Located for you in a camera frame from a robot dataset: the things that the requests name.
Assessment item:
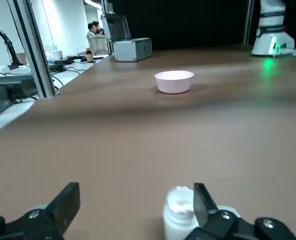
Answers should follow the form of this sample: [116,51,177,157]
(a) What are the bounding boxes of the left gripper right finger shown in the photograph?
[186,182,296,240]

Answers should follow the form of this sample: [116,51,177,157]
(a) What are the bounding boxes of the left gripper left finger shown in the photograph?
[0,181,81,240]

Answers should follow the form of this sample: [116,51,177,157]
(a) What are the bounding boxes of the white vitamin bottle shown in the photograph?
[162,185,201,240]

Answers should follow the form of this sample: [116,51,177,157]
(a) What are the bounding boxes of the white desk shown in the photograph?
[0,48,108,135]

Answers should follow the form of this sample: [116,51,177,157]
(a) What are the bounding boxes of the white jar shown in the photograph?
[49,49,64,61]

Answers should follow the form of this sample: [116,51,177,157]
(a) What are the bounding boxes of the brown bottle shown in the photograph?
[85,47,94,63]

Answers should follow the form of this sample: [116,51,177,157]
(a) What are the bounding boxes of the open aluminium case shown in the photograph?
[100,13,153,63]

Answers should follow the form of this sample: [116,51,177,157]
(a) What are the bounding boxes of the person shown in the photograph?
[92,21,107,38]
[86,22,98,51]

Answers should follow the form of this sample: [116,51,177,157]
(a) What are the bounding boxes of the black desk cables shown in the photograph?
[47,62,88,88]

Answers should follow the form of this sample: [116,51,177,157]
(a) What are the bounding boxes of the aluminium frame post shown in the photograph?
[242,0,254,46]
[7,0,56,99]

